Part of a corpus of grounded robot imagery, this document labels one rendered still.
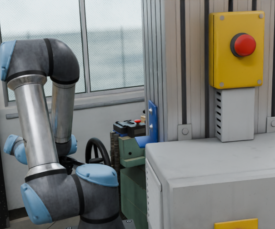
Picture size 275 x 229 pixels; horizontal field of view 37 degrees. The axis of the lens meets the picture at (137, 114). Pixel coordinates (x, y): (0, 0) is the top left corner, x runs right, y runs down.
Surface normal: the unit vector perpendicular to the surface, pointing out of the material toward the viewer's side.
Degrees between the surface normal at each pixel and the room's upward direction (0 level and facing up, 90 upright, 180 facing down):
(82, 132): 90
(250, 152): 0
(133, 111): 90
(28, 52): 63
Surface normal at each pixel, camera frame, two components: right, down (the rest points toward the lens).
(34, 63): 0.69, -0.33
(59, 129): -0.04, 0.62
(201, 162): -0.04, -0.97
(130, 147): 0.44, 0.19
